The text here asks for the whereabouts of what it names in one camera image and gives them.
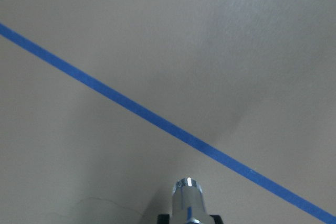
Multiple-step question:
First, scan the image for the chrome pipe fitting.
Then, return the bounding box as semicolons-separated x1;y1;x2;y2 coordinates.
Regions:
170;177;215;224

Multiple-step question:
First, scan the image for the blue tape line lengthwise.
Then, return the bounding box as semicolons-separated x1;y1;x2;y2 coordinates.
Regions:
1;24;335;223

